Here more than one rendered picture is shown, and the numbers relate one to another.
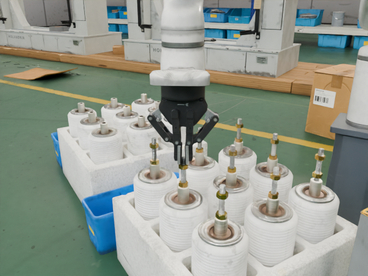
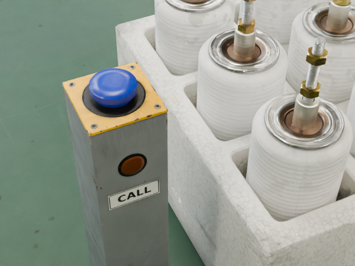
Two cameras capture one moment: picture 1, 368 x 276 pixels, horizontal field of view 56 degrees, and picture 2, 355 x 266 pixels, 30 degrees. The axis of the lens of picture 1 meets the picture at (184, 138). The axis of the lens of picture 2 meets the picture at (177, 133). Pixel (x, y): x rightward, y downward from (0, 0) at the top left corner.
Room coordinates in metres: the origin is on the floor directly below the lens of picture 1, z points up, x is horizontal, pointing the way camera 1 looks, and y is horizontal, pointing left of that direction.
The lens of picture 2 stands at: (0.54, -0.72, 0.69)
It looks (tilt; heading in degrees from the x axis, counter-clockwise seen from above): 45 degrees down; 97
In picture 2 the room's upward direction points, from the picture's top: straight up
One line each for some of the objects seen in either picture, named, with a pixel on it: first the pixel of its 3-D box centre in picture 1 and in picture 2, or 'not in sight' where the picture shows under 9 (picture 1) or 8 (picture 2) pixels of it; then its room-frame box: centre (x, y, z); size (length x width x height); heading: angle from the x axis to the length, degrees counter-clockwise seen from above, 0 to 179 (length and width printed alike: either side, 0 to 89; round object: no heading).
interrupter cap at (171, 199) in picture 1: (183, 199); not in sight; (0.58, 0.00, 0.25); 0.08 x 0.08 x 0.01
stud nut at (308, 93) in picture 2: (317, 174); (310, 88); (0.61, -0.26, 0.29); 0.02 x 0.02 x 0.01; 21
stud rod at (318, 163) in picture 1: (318, 166); (313, 74); (0.61, -0.26, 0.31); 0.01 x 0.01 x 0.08
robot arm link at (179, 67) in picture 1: (182, 59); not in sight; (0.56, 0.00, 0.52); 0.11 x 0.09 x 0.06; 176
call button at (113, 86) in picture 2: not in sight; (113, 91); (0.44, -0.32, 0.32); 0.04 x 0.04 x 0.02
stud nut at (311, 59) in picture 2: (320, 156); (316, 55); (0.61, -0.26, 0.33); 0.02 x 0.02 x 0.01; 21
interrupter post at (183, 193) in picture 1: (183, 193); not in sight; (0.58, 0.00, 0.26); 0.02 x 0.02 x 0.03
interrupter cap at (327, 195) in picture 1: (314, 193); (304, 121); (0.61, -0.26, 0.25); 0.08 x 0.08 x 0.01
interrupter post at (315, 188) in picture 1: (315, 187); (305, 111); (0.61, -0.26, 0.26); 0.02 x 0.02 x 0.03
